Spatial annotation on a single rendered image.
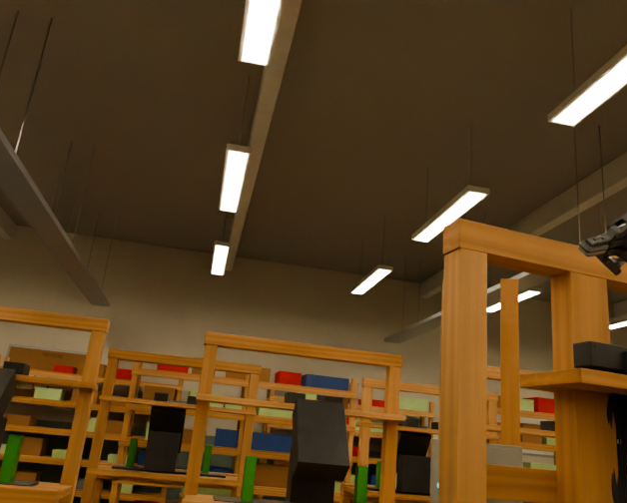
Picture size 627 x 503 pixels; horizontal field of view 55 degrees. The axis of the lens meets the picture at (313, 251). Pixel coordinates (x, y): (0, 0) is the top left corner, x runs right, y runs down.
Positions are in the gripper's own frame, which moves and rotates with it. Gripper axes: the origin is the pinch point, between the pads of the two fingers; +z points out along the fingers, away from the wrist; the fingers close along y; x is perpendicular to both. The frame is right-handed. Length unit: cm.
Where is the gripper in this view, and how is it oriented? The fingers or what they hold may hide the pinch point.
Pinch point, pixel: (592, 247)
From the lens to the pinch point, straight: 101.4
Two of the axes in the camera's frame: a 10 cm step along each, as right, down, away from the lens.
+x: 3.3, 6.1, -7.2
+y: 1.0, -7.8, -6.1
